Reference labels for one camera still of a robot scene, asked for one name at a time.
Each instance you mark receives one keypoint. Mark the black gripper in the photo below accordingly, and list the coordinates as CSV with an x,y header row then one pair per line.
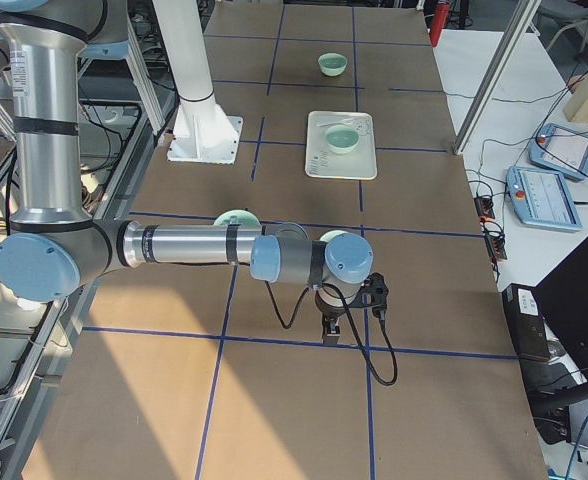
x,y
330,315

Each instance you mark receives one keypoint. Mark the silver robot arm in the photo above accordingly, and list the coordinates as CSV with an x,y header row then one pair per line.
x,y
54,246

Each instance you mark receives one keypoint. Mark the green bowl with ice cubes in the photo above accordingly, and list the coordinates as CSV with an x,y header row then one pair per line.
x,y
237,217

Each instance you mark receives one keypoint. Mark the pale green serving tray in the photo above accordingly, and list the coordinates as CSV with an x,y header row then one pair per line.
x,y
320,162

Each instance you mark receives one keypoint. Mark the green bowl on tray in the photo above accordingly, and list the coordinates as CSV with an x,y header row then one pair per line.
x,y
341,139

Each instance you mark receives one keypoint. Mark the black computer box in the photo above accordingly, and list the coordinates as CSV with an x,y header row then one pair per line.
x,y
525,323

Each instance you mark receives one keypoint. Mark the black laptop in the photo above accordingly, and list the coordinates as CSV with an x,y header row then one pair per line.
x,y
562,299

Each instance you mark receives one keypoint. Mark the blue teach pendant near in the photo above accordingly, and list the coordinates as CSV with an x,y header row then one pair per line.
x,y
541,199

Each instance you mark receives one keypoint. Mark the blue teach pendant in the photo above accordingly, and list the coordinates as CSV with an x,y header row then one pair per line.
x,y
561,149
541,199

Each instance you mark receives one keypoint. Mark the blue teach pendant far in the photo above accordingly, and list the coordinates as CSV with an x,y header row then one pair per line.
x,y
561,149

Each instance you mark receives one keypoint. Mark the red fire extinguisher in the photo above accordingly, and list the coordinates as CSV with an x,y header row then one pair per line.
x,y
439,21

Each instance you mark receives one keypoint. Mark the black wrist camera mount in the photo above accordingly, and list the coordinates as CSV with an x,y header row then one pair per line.
x,y
372,295

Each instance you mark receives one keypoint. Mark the white camera stand column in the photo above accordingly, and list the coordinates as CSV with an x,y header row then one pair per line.
x,y
202,132

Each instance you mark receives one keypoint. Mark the aluminium frame post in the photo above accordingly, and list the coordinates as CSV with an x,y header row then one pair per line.
x,y
516,28

